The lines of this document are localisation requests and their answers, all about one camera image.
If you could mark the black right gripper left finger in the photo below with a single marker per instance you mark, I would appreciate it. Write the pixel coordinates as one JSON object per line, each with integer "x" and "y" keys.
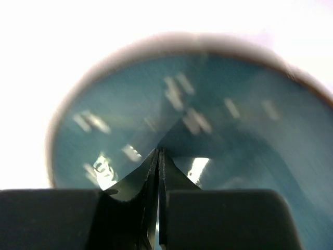
{"x": 121, "y": 217}

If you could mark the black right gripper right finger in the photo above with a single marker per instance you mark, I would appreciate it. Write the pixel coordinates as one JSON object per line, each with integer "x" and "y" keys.
{"x": 192, "y": 218}

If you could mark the dark teal blossom plate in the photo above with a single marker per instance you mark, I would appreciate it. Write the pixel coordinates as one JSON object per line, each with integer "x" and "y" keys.
{"x": 230, "y": 114}

